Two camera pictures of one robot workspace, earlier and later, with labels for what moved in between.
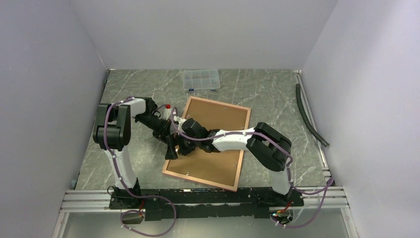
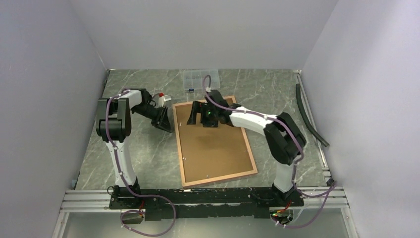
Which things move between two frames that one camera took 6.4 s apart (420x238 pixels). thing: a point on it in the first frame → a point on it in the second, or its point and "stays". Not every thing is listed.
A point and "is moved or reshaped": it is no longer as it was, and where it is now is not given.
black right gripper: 171,153 → 196,108
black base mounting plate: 163,204 stays
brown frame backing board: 220,167 is moved or reshaped
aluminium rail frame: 331,198 stays
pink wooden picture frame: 221,169 → 184,184
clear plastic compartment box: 201,79 stays
